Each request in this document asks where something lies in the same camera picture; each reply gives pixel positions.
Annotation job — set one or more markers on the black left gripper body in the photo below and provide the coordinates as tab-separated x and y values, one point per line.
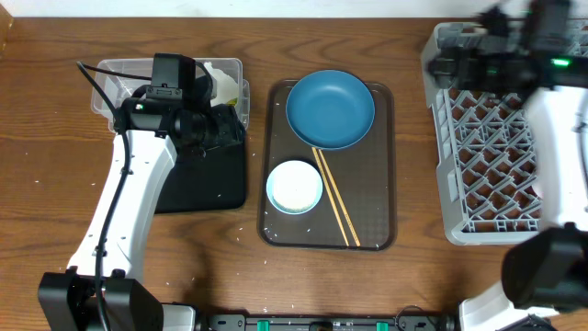
209	130

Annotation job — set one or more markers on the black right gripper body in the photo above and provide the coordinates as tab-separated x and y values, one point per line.
479	73

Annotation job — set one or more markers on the white napkin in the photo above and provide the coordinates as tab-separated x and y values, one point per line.
225	89

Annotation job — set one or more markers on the light blue rice bowl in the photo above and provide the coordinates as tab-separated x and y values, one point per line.
294	187

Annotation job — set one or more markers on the wooden chopstick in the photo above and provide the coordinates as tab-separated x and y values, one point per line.
339	199
325	181

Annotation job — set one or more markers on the dark blue plate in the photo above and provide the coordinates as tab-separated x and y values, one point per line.
330	109

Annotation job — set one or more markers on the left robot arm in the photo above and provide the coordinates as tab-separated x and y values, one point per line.
179	146

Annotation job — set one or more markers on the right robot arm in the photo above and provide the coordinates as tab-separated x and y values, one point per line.
545	275

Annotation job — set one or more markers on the grey dishwasher rack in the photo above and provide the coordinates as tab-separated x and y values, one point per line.
509	168

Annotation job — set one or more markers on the black tray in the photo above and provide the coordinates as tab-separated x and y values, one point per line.
215	180

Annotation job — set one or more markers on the clear plastic bin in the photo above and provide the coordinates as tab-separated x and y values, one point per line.
119	88

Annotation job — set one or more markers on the brown serving tray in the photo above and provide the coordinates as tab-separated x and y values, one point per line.
364	174

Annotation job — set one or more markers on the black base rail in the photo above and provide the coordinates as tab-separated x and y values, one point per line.
406	321

